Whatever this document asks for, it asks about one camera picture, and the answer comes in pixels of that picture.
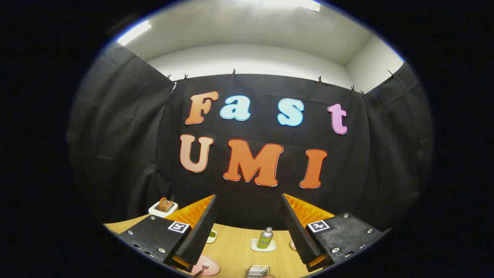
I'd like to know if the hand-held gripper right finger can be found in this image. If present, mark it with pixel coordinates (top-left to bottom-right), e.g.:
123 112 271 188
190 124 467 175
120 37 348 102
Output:
281 193 392 273

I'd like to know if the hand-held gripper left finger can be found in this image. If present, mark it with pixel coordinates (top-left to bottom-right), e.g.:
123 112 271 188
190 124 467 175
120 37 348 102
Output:
118 194 217 273

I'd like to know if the wooden handle metal fork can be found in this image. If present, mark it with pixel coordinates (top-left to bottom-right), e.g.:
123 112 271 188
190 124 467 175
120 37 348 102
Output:
193 262 211 278

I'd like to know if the green label metal bottle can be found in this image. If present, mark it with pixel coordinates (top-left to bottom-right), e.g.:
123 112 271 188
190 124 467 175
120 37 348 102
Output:
257 227 274 249

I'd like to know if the pink plate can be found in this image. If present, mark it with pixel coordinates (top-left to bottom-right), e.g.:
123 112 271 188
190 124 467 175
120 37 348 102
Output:
191 254 220 276

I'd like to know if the white square coaster tray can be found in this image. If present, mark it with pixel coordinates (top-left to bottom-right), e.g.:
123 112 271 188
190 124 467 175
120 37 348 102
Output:
250 238 277 253

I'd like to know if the white toaster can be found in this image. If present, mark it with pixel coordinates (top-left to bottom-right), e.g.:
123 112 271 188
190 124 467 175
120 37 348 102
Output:
148 200 179 217

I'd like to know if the row of black cloth clips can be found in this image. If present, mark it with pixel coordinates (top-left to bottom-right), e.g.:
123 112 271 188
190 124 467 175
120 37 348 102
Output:
133 51 396 97

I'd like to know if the metal wire basket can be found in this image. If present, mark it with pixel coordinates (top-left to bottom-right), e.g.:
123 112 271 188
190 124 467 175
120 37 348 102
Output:
245 265 271 278

